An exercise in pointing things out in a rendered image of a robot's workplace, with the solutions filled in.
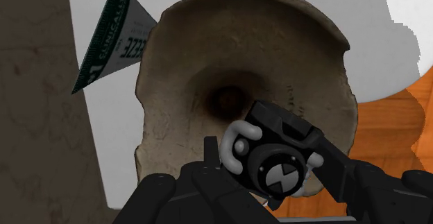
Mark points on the beige bowl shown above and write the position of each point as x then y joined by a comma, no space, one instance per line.
243,47

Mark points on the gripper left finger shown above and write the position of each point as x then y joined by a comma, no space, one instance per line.
203,189

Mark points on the black toy watch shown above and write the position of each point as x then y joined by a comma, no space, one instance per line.
275,149

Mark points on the green and white box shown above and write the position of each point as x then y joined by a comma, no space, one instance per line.
116,37

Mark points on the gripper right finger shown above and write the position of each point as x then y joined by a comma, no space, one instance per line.
375,196

